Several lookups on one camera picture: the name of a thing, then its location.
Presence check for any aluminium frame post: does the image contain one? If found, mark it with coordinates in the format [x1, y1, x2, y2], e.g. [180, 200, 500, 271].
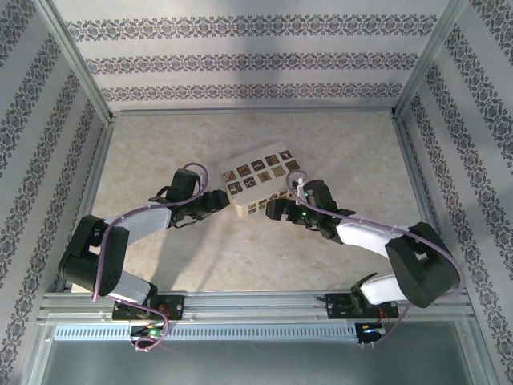
[391, 0, 472, 121]
[34, 0, 115, 125]

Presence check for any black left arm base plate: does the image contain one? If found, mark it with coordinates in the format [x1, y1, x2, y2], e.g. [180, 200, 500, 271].
[113, 294, 186, 322]

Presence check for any right controller board green light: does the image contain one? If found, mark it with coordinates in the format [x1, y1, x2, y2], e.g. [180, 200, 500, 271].
[356, 322, 388, 346]

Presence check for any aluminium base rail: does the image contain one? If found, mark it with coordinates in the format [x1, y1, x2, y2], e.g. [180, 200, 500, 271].
[38, 291, 472, 322]

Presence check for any grey metal sheet panel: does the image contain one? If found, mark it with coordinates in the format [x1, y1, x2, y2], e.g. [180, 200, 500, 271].
[23, 320, 494, 385]

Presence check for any grey slotted cable duct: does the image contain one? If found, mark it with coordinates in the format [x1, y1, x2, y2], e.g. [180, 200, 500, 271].
[54, 322, 358, 342]

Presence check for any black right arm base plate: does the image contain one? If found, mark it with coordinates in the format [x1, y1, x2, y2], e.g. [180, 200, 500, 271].
[325, 293, 401, 321]

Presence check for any aluminium side rail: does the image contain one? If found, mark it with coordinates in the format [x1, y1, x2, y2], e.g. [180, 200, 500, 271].
[55, 120, 117, 294]
[390, 114, 446, 245]

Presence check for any white box with brown tiles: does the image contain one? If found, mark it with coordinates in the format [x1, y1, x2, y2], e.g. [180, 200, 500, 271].
[218, 140, 302, 220]

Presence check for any controller board green light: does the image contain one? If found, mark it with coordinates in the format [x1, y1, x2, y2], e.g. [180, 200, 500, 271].
[130, 325, 166, 338]
[356, 322, 388, 346]

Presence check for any left controller board green light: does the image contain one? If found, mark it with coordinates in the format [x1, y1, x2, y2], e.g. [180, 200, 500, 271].
[130, 325, 166, 338]

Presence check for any aluminium back rail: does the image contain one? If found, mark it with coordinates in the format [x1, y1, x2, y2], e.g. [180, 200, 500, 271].
[111, 107, 396, 117]

